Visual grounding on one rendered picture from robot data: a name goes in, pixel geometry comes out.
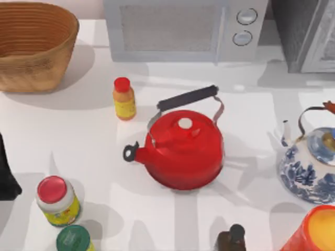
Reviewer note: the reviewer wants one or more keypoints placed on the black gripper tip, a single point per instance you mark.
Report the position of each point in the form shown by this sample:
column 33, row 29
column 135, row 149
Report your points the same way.
column 6, row 175

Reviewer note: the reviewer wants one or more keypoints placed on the round microwave knob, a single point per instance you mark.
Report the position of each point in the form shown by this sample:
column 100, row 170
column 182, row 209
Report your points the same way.
column 242, row 38
column 246, row 15

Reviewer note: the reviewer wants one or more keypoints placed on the dark brown bottle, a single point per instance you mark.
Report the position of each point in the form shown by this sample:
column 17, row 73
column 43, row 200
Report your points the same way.
column 231, row 239

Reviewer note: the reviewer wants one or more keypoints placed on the orange cup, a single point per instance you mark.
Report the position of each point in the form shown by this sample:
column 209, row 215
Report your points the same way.
column 311, row 230

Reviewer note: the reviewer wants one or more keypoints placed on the white jar with red lid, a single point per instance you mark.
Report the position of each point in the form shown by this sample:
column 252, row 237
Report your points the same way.
column 58, row 202

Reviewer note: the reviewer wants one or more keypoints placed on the woven brown basket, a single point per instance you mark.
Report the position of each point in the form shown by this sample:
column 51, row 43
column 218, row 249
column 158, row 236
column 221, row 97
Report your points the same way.
column 31, row 49

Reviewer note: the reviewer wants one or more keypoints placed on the orange bottle with red cap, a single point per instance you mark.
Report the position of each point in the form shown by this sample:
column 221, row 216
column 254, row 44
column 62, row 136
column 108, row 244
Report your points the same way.
column 124, row 102

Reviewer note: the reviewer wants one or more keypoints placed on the pale microwave oven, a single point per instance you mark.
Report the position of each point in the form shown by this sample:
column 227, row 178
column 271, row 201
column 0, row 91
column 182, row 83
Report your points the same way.
column 167, row 28

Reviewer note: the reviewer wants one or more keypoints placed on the jar with green lid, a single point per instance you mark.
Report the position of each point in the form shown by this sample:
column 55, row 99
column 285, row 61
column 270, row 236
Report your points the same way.
column 74, row 239

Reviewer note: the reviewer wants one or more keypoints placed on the blue and white teapot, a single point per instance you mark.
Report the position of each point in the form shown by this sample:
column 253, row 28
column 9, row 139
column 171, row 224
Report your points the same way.
column 308, row 167

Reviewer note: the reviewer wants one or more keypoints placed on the red kettle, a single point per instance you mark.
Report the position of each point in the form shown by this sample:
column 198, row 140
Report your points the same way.
column 183, row 151

